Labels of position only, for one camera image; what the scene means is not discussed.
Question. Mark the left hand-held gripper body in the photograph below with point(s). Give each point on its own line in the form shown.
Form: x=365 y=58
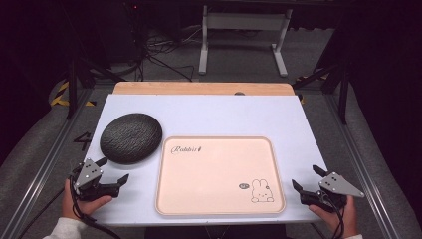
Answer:
x=87 y=174

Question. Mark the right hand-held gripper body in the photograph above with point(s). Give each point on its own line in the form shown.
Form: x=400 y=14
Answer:
x=338 y=186

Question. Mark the person's left hand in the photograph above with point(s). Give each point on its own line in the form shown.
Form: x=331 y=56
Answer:
x=87 y=206

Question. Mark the person's right hand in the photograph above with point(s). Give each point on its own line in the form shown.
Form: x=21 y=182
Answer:
x=348 y=219

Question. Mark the black textured round plate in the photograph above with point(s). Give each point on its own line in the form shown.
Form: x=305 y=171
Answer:
x=131 y=138

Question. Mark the yellow black floor tape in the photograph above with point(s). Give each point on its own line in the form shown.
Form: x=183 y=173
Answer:
x=59 y=96

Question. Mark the black tripod stand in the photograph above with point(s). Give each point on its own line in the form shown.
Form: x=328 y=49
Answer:
x=343 y=96
x=72 y=86

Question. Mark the pink tray with rabbit print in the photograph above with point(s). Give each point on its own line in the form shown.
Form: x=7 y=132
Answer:
x=215 y=179

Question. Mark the white board sheet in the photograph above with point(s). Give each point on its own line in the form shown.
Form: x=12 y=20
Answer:
x=212 y=116

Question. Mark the aluminium floor rail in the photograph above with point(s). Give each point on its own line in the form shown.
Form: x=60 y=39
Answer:
x=43 y=169
x=365 y=166

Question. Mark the white metal stand frame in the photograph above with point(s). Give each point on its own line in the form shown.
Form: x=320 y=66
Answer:
x=244 y=21

